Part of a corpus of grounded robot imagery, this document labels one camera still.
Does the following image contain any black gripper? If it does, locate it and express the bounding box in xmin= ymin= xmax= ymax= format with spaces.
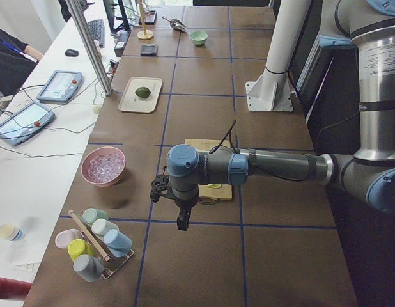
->
xmin=150 ymin=166 xmax=192 ymax=230

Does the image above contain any mint green bowl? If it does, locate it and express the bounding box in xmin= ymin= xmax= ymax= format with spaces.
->
xmin=189 ymin=30 xmax=208 ymax=47

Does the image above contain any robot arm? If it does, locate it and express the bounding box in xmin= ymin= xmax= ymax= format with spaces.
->
xmin=150 ymin=1 xmax=395 ymax=230

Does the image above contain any pink bowl of ice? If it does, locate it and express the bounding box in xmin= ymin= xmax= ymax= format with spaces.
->
xmin=81 ymin=146 xmax=126 ymax=187

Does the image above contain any wooden cutting board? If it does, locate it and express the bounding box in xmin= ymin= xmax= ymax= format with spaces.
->
xmin=185 ymin=139 xmax=233 ymax=205

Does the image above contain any white pastel cup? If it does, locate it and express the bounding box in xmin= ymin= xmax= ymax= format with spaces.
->
xmin=91 ymin=218 xmax=119 ymax=239

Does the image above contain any green pastel cup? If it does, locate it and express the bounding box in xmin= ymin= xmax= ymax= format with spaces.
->
xmin=82 ymin=208 xmax=109 ymax=226

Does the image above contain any grey pastel cup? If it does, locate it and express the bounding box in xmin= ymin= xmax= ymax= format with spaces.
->
xmin=73 ymin=254 xmax=104 ymax=282

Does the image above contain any yellow pastel cup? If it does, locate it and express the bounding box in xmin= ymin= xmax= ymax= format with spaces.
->
xmin=67 ymin=239 xmax=95 ymax=262

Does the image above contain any pink pastel cup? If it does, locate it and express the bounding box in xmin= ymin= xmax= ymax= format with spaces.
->
xmin=54 ymin=228 xmax=82 ymax=249

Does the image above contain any cream rabbit tray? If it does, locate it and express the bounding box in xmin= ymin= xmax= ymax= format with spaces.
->
xmin=118 ymin=77 xmax=163 ymax=113

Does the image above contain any green avocado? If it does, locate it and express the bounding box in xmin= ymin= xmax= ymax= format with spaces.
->
xmin=135 ymin=86 xmax=151 ymax=99

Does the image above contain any folded grey cloth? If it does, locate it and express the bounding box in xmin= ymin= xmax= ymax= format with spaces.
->
xmin=140 ymin=44 xmax=158 ymax=56

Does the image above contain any paper cup on desk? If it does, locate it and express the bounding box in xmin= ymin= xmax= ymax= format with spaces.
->
xmin=0 ymin=223 xmax=24 ymax=242

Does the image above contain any far teach pendant tablet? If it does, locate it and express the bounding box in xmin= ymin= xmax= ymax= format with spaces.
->
xmin=37 ymin=70 xmax=83 ymax=104

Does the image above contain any teach pendant tablet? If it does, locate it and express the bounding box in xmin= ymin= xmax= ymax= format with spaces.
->
xmin=0 ymin=102 xmax=56 ymax=146
xmin=37 ymin=70 xmax=83 ymax=104

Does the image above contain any black power adapter box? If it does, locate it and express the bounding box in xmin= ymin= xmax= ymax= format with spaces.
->
xmin=114 ymin=31 xmax=130 ymax=57

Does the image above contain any near teach pendant tablet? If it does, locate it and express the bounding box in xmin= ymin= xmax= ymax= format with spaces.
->
xmin=0 ymin=102 xmax=56 ymax=146

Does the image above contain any wooden mug tree stand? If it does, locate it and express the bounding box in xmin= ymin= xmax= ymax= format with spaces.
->
xmin=137 ymin=0 xmax=154 ymax=40

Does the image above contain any red object at corner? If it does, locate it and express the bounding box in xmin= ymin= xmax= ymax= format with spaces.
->
xmin=0 ymin=277 xmax=32 ymax=301

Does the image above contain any metal scoop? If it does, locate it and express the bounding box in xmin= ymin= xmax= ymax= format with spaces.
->
xmin=162 ymin=16 xmax=187 ymax=33

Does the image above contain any black computer mouse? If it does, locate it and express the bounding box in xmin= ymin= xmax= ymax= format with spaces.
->
xmin=65 ymin=49 xmax=79 ymax=57

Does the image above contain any black monitor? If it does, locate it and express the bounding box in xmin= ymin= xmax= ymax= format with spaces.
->
xmin=103 ymin=0 xmax=131 ymax=35

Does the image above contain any black keyboard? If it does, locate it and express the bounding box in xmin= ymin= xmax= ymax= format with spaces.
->
xmin=87 ymin=19 xmax=105 ymax=48

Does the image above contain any person in black shirt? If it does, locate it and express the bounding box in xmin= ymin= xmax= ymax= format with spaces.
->
xmin=0 ymin=29 xmax=43 ymax=96

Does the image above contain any white wire cup rack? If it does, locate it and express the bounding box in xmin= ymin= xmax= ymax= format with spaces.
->
xmin=76 ymin=228 xmax=135 ymax=279

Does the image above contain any wooden rack handle rod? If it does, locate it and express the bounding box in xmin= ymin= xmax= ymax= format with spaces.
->
xmin=68 ymin=210 xmax=112 ymax=262

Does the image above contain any white camera pole mount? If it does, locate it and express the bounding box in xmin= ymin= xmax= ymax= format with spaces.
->
xmin=245 ymin=0 xmax=311 ymax=112

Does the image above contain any aluminium frame post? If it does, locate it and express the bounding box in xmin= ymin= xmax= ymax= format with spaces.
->
xmin=66 ymin=0 xmax=113 ymax=97

